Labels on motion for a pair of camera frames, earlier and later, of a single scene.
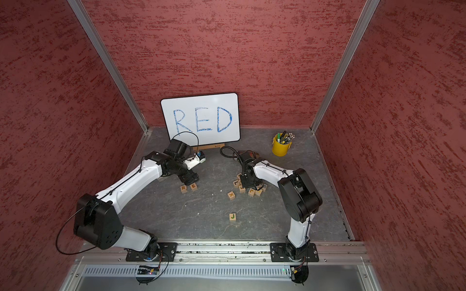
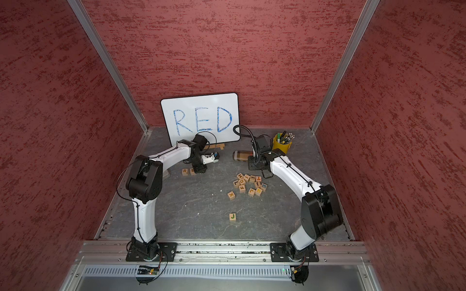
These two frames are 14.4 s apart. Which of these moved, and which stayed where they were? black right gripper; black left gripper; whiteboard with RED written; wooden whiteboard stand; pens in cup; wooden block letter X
Moved: black right gripper; black left gripper
Stayed: whiteboard with RED written; wooden block letter X; pens in cup; wooden whiteboard stand
